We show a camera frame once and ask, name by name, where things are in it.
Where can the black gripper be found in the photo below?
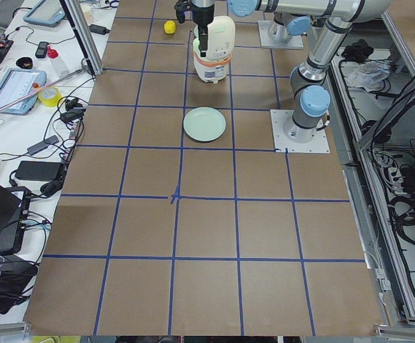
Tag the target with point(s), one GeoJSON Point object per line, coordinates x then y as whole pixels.
{"type": "Point", "coordinates": [202, 17]}

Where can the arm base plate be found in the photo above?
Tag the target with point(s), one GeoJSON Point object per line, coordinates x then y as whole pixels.
{"type": "Point", "coordinates": [290, 138]}
{"type": "Point", "coordinates": [294, 43]}

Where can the metal rod with red cap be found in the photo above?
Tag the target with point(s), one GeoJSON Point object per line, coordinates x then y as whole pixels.
{"type": "Point", "coordinates": [64, 77]}

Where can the black power adapter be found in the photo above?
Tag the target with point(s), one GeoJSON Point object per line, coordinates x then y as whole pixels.
{"type": "Point", "coordinates": [38, 170]}

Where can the white rice cooker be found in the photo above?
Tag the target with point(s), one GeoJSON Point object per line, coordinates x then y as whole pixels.
{"type": "Point", "coordinates": [215, 65]}

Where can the aluminium frame post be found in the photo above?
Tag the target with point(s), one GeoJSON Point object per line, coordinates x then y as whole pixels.
{"type": "Point", "coordinates": [76, 18]}

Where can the black phone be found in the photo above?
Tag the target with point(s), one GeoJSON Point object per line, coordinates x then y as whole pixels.
{"type": "Point", "coordinates": [42, 50]}

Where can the pale green plate far side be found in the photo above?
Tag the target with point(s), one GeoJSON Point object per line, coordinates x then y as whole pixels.
{"type": "Point", "coordinates": [204, 124]}

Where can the yellow toy potato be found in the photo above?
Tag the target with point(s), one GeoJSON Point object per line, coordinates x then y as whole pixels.
{"type": "Point", "coordinates": [169, 27]}

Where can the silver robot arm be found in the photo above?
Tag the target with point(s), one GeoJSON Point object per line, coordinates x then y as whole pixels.
{"type": "Point", "coordinates": [339, 15]}
{"type": "Point", "coordinates": [286, 25]}

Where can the yellow tape roll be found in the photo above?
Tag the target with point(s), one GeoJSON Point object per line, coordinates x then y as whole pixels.
{"type": "Point", "coordinates": [49, 96]}

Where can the blue teach pendant tablet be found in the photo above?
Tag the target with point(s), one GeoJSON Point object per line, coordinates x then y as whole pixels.
{"type": "Point", "coordinates": [18, 83]}

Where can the white plastic cup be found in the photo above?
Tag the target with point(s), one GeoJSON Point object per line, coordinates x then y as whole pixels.
{"type": "Point", "coordinates": [88, 15]}

